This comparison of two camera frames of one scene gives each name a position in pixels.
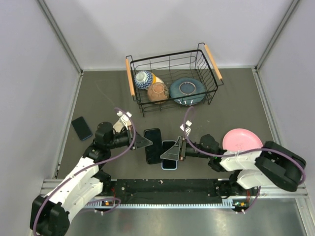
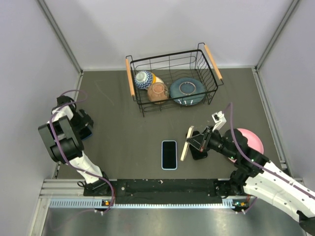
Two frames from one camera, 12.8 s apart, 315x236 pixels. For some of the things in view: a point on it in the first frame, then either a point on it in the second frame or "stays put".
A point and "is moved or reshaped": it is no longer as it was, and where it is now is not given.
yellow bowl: x=155 y=79 stays put
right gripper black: x=178 y=152 to x=201 y=141
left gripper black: x=141 y=141 to x=84 y=121
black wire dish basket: x=173 y=79 stays put
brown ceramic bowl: x=158 y=91 stays put
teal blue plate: x=187 y=91 stays put
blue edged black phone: x=81 y=128 stays put
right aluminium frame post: x=289 y=13 stays put
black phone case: x=154 y=151 is moved or reshaped
